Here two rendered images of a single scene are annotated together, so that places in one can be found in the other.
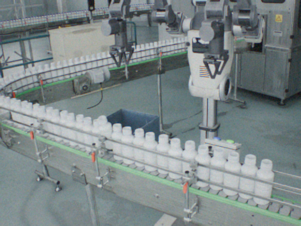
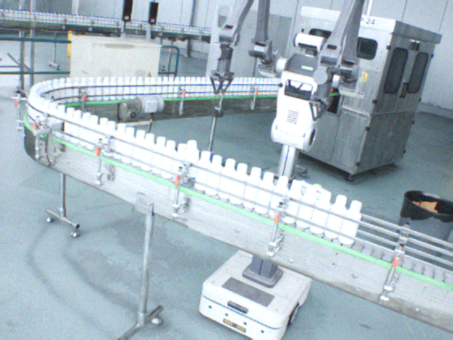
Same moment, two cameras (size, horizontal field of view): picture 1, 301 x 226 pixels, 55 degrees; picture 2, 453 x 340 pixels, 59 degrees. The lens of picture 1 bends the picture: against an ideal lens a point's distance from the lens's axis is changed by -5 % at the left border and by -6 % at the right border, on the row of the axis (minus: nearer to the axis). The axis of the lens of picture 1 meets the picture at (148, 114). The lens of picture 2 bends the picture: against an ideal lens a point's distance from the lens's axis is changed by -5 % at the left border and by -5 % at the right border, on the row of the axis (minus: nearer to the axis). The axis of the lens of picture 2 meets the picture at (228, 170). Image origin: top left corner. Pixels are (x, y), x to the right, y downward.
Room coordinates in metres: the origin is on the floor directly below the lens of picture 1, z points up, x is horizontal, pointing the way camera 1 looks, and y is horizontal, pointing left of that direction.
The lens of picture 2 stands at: (-0.45, 0.34, 1.73)
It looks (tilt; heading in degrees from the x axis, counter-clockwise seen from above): 21 degrees down; 350
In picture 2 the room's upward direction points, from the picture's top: 9 degrees clockwise
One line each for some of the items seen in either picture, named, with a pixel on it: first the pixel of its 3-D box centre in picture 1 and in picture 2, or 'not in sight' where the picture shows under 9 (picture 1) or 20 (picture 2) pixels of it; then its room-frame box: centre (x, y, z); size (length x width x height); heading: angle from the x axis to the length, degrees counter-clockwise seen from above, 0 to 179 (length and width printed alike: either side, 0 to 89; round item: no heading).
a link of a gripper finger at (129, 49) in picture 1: (124, 55); (222, 82); (1.39, 0.09, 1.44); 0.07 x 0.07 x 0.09; 55
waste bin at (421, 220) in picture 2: not in sight; (420, 237); (2.18, -1.79, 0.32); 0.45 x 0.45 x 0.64
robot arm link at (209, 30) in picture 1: (213, 22); (326, 68); (1.09, -0.25, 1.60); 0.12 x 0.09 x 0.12; 146
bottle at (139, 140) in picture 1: (140, 147); (227, 179); (1.16, 0.04, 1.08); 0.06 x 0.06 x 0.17
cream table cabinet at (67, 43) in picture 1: (86, 58); (113, 82); (5.60, 1.10, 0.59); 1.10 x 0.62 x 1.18; 127
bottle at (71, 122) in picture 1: (72, 129); (148, 151); (1.39, 0.39, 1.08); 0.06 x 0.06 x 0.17
